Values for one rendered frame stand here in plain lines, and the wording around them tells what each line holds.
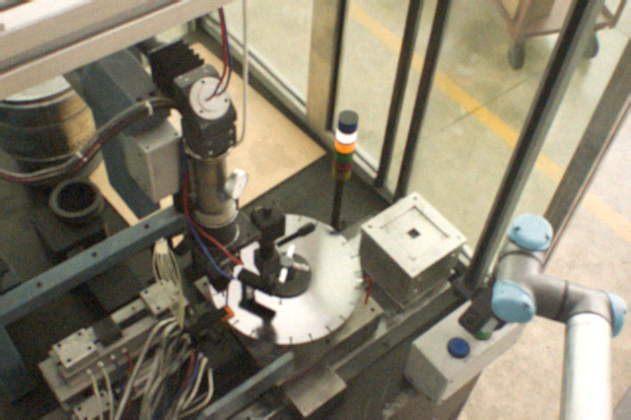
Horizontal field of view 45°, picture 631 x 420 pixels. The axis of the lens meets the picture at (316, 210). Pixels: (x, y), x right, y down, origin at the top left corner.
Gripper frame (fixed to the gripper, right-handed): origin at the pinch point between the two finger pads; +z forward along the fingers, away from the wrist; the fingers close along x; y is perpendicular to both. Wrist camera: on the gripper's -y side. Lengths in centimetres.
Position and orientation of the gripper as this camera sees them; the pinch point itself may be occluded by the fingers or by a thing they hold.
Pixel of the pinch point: (480, 328)
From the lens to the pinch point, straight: 168.2
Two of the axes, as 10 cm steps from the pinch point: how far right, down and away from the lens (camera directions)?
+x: -6.2, -6.4, 4.5
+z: -0.6, 6.1, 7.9
